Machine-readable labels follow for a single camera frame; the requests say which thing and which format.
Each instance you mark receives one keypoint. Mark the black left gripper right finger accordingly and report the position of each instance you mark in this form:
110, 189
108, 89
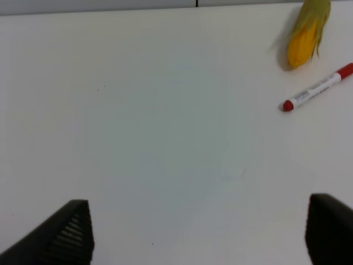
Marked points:
328, 233

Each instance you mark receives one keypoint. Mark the red white marker pen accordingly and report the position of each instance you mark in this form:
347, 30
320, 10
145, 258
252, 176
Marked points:
316, 89

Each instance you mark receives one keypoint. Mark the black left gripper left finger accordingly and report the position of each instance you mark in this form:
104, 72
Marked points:
66, 237

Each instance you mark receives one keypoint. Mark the toy corn cob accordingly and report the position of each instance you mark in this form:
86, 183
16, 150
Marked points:
307, 32

